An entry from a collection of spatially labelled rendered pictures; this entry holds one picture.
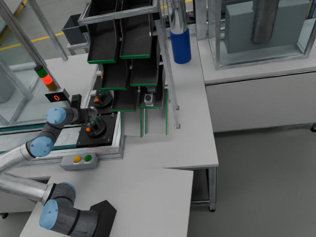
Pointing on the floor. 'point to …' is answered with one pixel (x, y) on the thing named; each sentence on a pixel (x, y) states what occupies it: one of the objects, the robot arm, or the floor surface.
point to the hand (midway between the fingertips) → (90, 110)
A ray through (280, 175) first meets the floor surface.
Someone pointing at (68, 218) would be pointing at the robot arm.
